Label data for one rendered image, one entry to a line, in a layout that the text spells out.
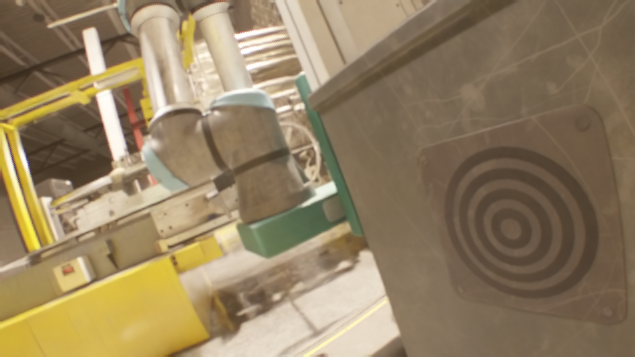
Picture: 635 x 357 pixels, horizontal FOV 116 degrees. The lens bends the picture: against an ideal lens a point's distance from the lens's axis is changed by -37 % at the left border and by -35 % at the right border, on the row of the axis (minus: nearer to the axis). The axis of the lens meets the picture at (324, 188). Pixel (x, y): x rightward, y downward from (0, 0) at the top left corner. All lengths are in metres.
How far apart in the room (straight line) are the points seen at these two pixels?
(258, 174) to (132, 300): 1.65
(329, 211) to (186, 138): 0.28
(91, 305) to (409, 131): 2.08
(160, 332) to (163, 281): 0.35
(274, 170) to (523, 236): 0.40
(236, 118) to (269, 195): 0.14
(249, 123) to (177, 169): 0.15
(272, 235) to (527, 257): 0.37
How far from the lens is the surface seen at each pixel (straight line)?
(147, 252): 2.36
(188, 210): 2.24
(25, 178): 3.04
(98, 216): 2.52
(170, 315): 2.02
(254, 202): 0.50
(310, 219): 0.49
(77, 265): 2.40
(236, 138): 0.51
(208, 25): 0.76
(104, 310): 2.13
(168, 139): 0.55
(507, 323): 0.25
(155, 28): 0.72
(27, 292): 2.85
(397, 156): 0.23
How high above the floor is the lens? 0.77
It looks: 5 degrees down
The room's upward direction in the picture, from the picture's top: 21 degrees counter-clockwise
